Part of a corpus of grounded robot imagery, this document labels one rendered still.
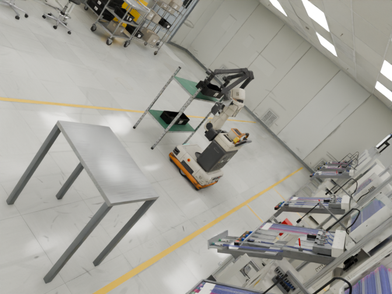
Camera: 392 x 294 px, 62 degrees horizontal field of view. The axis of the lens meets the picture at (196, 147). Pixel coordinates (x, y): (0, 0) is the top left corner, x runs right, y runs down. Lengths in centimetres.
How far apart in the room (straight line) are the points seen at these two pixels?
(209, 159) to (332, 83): 766
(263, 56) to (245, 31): 113
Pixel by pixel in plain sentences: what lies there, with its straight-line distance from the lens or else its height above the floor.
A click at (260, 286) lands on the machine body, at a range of 291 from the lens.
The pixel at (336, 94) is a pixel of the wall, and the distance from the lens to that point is 1144.
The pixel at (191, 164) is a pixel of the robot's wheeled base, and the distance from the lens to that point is 448.
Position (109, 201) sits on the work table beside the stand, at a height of 80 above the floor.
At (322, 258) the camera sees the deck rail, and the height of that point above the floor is 112.
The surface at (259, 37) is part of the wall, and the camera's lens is 1225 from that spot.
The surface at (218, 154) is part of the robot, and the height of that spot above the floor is 59.
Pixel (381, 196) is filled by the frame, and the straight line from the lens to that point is 319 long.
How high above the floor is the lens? 195
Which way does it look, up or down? 20 degrees down
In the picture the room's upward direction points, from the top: 41 degrees clockwise
